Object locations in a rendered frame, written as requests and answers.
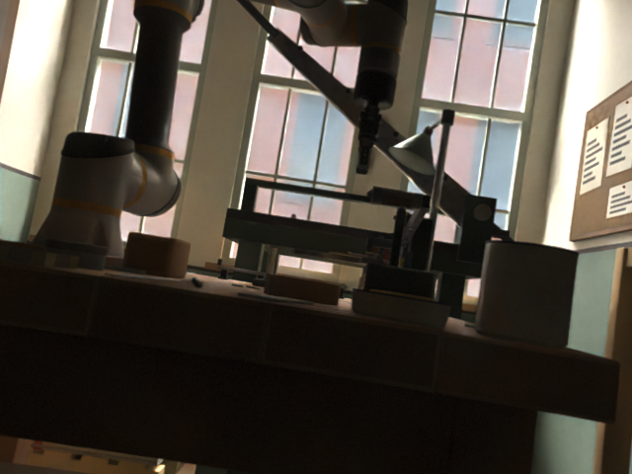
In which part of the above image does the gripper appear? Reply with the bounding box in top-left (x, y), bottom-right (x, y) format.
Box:
top-left (354, 71), bottom-right (400, 176)

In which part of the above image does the long dark notcher lever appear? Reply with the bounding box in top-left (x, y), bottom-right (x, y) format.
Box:
top-left (235, 0), bottom-right (498, 224)

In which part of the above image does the dark corner notcher body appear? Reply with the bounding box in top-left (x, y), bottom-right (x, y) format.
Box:
top-left (221, 177), bottom-right (515, 318)

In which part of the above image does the shallow white tray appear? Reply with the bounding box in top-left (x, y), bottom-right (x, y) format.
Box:
top-left (351, 287), bottom-right (453, 329)

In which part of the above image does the grey cone desk lamp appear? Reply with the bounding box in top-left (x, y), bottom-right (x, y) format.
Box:
top-left (363, 109), bottom-right (456, 299)

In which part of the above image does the tall paned window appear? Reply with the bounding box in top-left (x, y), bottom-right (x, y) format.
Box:
top-left (228, 0), bottom-right (369, 274)
top-left (78, 0), bottom-right (214, 236)
top-left (403, 0), bottom-right (545, 300)

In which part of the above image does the flat brown cardboard block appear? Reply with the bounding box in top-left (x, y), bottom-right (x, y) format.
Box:
top-left (264, 273), bottom-right (343, 306)

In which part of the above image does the white cylindrical tub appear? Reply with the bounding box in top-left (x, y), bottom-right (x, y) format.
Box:
top-left (473, 239), bottom-right (580, 350)

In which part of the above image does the cork notice board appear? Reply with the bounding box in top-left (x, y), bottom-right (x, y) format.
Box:
top-left (568, 80), bottom-right (632, 243)

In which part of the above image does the brown cardboard box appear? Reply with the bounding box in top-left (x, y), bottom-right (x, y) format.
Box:
top-left (122, 231), bottom-right (193, 279)

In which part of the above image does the wooden workbench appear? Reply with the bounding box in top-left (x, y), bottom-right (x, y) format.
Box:
top-left (0, 238), bottom-right (622, 474)

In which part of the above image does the brown wooden door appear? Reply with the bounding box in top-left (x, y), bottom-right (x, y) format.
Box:
top-left (595, 246), bottom-right (632, 474)

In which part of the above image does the grey base plate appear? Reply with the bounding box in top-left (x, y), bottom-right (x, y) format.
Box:
top-left (42, 239), bottom-right (109, 272)

